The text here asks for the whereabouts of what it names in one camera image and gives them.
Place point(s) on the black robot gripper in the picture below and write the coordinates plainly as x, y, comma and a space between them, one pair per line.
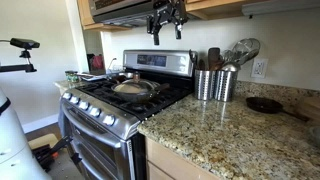
166, 11

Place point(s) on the steel lid with wooden knob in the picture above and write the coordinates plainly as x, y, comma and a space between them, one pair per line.
133, 87

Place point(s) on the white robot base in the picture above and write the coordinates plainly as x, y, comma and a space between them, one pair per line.
13, 146

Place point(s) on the dark wooden spatula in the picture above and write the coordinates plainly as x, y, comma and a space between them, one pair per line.
214, 56

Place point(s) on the wooden upper cabinet with light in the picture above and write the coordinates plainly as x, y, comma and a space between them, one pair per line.
213, 8

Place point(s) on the stainless steel range hood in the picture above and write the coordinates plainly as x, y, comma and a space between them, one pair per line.
116, 10

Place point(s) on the small steel pot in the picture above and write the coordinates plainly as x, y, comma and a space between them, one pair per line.
123, 76

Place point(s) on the perforated steel utensil holder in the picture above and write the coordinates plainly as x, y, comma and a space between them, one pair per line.
226, 86
204, 86

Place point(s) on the steel ladle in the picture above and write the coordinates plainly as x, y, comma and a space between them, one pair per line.
230, 67

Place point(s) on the red cloth item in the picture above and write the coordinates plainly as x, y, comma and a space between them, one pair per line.
97, 62

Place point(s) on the silver stove knob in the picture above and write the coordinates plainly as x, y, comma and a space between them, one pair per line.
83, 105
95, 111
109, 120
67, 96
74, 99

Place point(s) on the green spice jars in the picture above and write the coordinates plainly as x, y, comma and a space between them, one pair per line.
72, 77

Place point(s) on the stainless steel gas stove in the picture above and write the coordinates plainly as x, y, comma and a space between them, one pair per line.
110, 133

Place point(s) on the small black frying pan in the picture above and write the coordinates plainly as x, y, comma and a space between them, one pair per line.
263, 105

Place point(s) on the wooden lower cabinet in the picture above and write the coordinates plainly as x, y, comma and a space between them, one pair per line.
166, 163

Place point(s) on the wooden cutting board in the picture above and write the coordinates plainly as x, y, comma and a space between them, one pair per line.
311, 107

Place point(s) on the black clamps with orange tips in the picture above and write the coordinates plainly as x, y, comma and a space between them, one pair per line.
46, 154

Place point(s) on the grey bowl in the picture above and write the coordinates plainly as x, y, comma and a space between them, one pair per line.
315, 136

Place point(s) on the white wall outlet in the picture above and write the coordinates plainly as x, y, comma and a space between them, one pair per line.
259, 68

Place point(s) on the black camera on mount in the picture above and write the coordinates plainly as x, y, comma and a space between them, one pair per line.
23, 43

